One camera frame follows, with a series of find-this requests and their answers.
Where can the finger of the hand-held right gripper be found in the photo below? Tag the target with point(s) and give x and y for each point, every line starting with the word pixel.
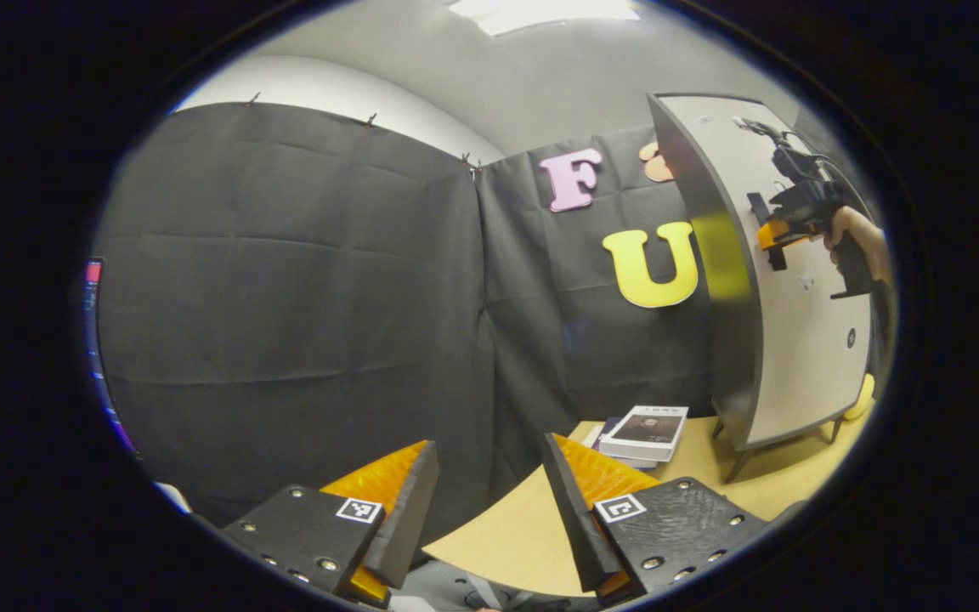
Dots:
pixel 778 234

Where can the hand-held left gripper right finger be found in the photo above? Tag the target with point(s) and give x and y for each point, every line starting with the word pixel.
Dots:
pixel 579 523

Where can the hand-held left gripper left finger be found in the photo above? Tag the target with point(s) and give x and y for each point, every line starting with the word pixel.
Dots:
pixel 404 518

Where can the light grey cabinet door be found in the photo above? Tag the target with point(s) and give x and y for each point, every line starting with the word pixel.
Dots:
pixel 795 357

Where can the dark grey cabinet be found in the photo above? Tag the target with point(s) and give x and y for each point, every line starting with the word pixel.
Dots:
pixel 715 357

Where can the blue book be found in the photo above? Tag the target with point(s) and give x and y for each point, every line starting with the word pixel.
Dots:
pixel 611 425

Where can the white book with portrait cover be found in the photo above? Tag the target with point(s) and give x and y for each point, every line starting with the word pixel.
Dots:
pixel 647 429

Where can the yellow round sponge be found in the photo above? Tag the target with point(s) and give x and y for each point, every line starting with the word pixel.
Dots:
pixel 862 399

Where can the black backdrop cloth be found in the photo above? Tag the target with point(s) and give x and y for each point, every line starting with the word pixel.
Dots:
pixel 285 297

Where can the large ceiling light panel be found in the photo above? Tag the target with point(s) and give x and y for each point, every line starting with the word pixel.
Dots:
pixel 540 13

